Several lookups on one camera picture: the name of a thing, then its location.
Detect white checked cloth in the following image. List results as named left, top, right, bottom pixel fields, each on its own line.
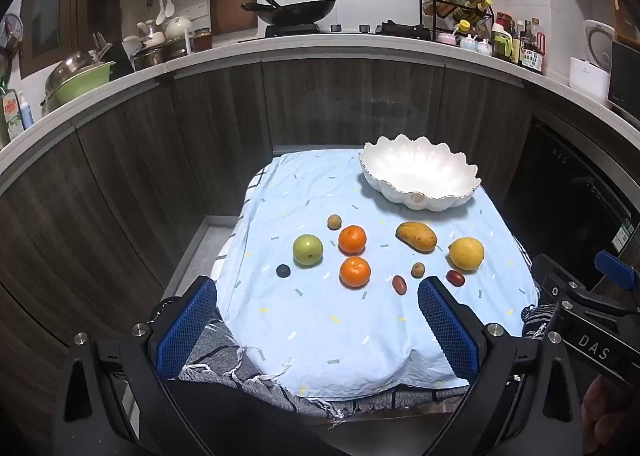
left=212, top=166, right=266, bottom=282

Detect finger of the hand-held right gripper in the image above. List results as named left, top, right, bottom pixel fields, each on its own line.
left=595, top=250, right=640, bottom=309
left=531, top=253, right=601, bottom=317

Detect black microwave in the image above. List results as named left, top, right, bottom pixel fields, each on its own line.
left=607, top=40, right=640, bottom=112

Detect black wok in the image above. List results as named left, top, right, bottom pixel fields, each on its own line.
left=241, top=0, right=337, bottom=26

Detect black wire spice rack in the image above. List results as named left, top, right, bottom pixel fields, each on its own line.
left=419, top=0, right=496, bottom=37

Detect white scalloped bowl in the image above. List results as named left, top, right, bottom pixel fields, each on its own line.
left=360, top=135, right=482, bottom=211

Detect white ceramic teapot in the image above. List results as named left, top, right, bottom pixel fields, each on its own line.
left=165, top=15, right=193, bottom=40

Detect light blue printed cloth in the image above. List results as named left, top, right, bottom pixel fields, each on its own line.
left=212, top=149, right=540, bottom=399

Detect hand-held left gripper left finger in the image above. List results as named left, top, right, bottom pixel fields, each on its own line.
left=50, top=275, right=236, bottom=456

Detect dark sauce bottle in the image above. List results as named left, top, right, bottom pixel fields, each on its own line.
left=510, top=19, right=526, bottom=64

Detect green-lidded oil jug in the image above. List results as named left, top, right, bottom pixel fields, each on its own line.
left=492, top=24, right=513, bottom=61

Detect green apple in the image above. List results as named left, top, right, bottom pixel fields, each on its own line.
left=292, top=234, right=324, bottom=267

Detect white boxy appliance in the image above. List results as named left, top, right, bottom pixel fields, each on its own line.
left=570, top=56, right=612, bottom=104

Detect dark wood kitchen cabinets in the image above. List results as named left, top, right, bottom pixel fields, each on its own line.
left=0, top=56, right=538, bottom=407

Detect wooden cutting board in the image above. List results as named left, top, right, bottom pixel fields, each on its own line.
left=209, top=0, right=258, bottom=36

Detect orange tangerine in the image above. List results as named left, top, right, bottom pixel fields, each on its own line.
left=338, top=225, right=367, bottom=255
left=339, top=257, right=372, bottom=289

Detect yellow lemon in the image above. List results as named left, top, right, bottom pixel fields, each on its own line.
left=448, top=237, right=485, bottom=271

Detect person's right hand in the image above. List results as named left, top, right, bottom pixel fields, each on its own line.
left=581, top=375, right=640, bottom=442

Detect black built-in dishwasher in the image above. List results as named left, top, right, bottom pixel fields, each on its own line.
left=502, top=119, right=640, bottom=292

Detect large soy sauce bottle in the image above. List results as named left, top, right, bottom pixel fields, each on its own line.
left=520, top=18, right=546, bottom=74

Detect black gas stove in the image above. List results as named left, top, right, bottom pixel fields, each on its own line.
left=239, top=22, right=433, bottom=43

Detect steel pot lid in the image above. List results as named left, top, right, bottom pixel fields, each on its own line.
left=42, top=50, right=101, bottom=97

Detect blue bottle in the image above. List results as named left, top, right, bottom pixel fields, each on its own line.
left=19, top=89, right=35, bottom=129

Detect green plastic basin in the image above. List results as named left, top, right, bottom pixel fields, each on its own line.
left=50, top=61, right=117, bottom=104

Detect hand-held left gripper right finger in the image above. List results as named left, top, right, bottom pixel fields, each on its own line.
left=417, top=276, right=586, bottom=456

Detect green dish soap bottle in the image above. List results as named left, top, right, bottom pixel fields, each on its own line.
left=0, top=81, right=26, bottom=142

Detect yellow mango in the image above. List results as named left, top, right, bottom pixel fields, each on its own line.
left=396, top=221, right=438, bottom=253

